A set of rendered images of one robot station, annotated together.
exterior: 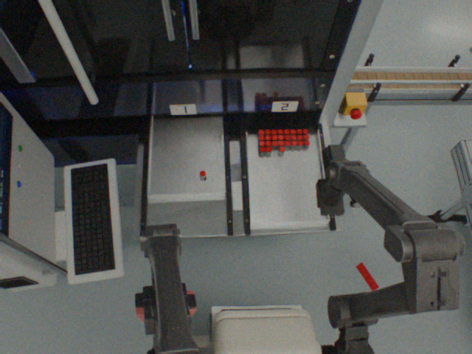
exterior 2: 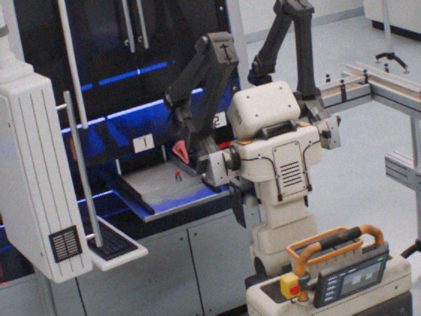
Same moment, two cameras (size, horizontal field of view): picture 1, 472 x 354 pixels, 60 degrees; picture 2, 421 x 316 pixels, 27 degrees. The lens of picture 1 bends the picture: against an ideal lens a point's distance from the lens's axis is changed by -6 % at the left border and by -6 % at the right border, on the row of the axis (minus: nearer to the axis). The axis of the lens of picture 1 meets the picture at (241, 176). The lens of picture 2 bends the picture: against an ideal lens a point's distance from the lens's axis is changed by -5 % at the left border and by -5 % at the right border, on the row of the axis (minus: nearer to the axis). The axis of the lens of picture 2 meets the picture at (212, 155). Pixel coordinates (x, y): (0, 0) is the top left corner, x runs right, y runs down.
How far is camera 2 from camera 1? 2.95 m
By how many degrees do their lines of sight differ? 47
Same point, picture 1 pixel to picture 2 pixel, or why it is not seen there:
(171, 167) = (150, 187)
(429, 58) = (349, 181)
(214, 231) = (206, 195)
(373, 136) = not seen: hidden behind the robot
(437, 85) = (325, 95)
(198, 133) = (160, 171)
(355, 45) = (239, 42)
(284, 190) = not seen: hidden behind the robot
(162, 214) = (159, 203)
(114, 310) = not seen: outside the picture
